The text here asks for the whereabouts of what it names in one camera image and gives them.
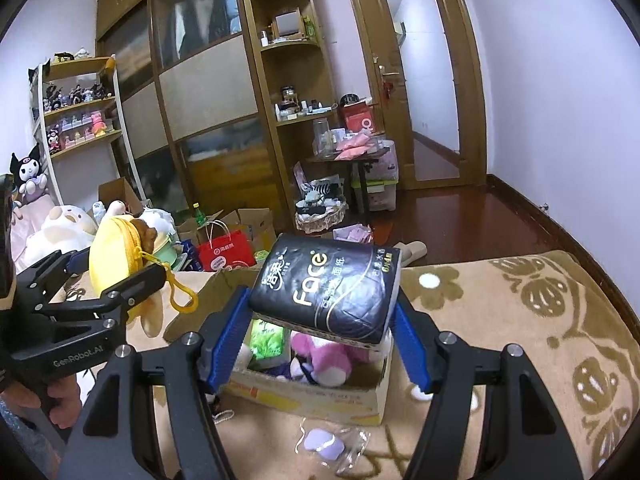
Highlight person's left hand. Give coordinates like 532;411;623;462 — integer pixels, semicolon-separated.
0;374;84;430

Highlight small cardboard box by shelf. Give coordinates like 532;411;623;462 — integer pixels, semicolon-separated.
98;178;143;217

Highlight open cardboard box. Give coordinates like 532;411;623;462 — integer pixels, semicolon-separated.
163;268;393;426

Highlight wooden door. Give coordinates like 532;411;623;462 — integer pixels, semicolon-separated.
352;0;487;190

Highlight small dark side table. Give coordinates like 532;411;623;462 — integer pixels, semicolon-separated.
305;148;390;223

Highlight large white cat plush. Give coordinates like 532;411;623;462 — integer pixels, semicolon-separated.
23;205;98;266

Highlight pink white plush bear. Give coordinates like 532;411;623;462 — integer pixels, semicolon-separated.
290;332;393;388

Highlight clear plastic storage bin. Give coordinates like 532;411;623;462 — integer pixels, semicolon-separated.
352;181;398;213

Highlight green tissue pack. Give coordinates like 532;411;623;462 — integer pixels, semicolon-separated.
248;318;291;370

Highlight red paper shopping bag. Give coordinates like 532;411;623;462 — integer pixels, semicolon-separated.
198;219;256;272

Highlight beige floral blanket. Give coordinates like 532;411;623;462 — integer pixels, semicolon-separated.
64;249;640;480

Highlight wooden wardrobe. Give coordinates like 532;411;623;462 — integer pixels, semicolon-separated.
96;0;288;230

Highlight pink packets on table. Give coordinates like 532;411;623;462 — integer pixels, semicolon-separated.
335;132;378;160

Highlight green lidded container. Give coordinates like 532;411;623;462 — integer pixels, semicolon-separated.
153;232;182;266

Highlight wooden corner shelf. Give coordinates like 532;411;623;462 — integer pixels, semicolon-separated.
240;0;337;226

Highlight black Face tissue pack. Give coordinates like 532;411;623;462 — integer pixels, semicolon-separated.
248;234;401;348

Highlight purple white plush doll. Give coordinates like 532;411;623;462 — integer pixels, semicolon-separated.
266;356;319;386

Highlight clear bag with purple puff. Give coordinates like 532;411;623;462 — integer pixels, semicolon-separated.
293;418;371;477

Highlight red gift box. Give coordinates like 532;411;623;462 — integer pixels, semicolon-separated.
341;101;375;133

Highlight white rabbit plush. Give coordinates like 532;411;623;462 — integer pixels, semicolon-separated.
92;200;127;224

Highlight brown cardboard box on floor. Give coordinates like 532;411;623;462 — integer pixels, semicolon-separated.
177;208;277;252

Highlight lace wicker basket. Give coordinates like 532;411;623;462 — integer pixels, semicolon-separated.
294;174;347;234

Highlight yellow Pooh plush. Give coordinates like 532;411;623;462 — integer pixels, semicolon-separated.
89;214;198;314

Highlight black Kuromi plush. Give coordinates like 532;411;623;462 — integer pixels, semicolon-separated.
10;144;48;205

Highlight green bottle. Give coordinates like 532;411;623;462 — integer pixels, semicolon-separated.
193;203;207;226

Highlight white figurine shelf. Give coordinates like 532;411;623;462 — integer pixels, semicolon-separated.
28;52;148;205

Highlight beige slipper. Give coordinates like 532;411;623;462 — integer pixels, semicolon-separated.
394;240;427;268

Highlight box of pink papers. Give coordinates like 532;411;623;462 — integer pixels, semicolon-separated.
332;223;373;244

